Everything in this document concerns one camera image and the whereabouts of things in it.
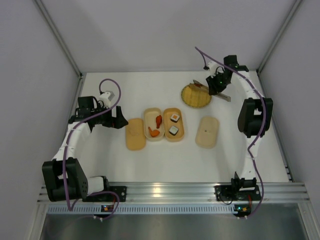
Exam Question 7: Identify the metal serving tongs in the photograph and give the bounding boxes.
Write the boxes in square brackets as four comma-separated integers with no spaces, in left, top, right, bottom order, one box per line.
[189,79,231,102]

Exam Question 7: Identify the orange fried chicken piece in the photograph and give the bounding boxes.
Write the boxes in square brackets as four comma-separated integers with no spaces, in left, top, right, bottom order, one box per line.
[148,127,160,138]

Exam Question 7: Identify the red fried chicken drumstick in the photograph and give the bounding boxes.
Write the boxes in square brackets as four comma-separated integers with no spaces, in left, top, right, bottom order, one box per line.
[155,115,162,129]

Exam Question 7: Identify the salmon sushi roll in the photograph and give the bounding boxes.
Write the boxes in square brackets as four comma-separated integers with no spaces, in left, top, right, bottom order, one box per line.
[170,113,180,123]

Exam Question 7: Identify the cucumber sushi roll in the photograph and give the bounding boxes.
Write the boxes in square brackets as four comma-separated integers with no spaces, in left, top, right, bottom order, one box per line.
[169,125,179,136]

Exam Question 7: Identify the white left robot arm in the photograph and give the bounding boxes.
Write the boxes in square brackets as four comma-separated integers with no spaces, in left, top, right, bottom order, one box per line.
[42,91,128,202]

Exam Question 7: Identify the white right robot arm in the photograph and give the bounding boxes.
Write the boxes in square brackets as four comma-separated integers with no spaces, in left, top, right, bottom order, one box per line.
[204,55,273,179]

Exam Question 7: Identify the orange lunch box lid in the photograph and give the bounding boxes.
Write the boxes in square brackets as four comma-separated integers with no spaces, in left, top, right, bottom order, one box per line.
[125,118,146,151]

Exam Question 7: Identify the beige lunch box container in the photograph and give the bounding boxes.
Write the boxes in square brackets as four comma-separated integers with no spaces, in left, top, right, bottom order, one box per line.
[143,107,165,142]

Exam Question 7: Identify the beige lunch box lid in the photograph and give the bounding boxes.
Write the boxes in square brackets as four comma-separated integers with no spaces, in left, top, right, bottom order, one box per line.
[195,116,220,149]

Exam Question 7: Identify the orange lunch box container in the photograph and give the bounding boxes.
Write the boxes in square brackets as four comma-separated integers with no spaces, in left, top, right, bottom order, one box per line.
[162,107,185,142]

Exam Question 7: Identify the round woven bamboo tray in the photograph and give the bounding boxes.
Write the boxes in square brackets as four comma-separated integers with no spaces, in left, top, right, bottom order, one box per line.
[180,83,212,109]

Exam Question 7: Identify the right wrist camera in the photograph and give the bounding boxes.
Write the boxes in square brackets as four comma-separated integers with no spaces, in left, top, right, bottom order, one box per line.
[203,61,224,77]

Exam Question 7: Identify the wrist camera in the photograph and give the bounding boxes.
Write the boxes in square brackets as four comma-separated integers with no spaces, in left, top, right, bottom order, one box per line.
[203,61,224,77]
[99,91,115,109]

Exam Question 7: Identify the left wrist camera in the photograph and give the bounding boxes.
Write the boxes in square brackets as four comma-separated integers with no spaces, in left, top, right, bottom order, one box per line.
[99,91,115,109]

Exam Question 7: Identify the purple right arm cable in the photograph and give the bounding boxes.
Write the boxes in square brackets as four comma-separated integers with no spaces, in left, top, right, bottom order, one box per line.
[194,46,266,221]

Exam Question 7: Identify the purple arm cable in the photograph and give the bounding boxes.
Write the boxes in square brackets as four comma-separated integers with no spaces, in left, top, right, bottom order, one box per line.
[62,78,123,221]
[194,46,266,221]

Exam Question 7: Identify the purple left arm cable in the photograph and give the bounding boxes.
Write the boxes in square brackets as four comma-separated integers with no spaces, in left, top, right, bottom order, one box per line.
[62,78,123,221]

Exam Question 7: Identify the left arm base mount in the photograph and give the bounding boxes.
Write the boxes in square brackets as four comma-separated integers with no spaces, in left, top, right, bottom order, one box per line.
[83,176,127,203]

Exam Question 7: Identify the slotted cable duct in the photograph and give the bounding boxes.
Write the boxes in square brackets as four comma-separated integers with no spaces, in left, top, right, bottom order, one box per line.
[47,202,241,216]

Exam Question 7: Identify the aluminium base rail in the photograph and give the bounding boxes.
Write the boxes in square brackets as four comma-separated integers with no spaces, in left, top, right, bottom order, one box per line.
[37,181,311,205]

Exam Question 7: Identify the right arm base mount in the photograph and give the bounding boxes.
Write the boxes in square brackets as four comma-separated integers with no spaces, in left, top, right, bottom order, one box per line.
[214,171,262,205]

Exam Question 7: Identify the right aluminium frame post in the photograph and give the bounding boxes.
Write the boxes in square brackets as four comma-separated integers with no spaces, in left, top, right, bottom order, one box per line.
[258,0,305,73]

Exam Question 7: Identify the aluminium frame post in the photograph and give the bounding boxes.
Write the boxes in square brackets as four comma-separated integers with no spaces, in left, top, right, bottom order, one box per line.
[258,0,305,73]
[32,0,84,78]

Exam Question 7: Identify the left aluminium frame post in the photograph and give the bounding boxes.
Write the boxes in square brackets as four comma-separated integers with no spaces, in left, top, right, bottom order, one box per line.
[32,0,84,78]

